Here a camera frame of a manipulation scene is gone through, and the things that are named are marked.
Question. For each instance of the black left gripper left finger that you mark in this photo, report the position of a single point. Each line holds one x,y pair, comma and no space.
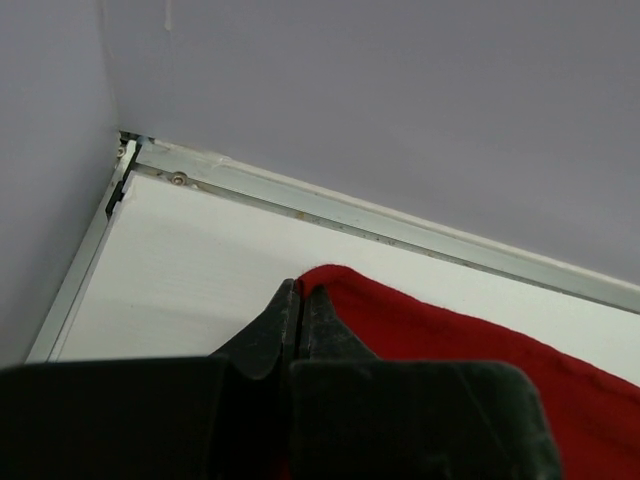
200,417

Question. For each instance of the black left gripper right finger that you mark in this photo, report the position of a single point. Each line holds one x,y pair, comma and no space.
357,416

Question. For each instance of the dark red t shirt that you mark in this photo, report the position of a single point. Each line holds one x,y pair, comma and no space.
594,415

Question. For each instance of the aluminium left side rail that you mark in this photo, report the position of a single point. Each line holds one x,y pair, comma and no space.
69,294

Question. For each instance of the white table edge rail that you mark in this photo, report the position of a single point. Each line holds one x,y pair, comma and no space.
221,176

